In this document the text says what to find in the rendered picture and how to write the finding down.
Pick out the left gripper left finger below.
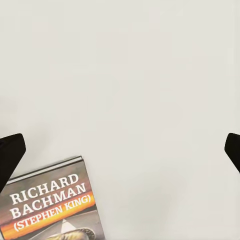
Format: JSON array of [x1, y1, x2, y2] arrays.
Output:
[[0, 133, 26, 193]]

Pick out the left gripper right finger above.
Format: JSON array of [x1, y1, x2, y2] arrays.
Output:
[[224, 133, 240, 172]]

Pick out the hardback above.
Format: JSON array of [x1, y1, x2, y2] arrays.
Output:
[[0, 155, 106, 240]]

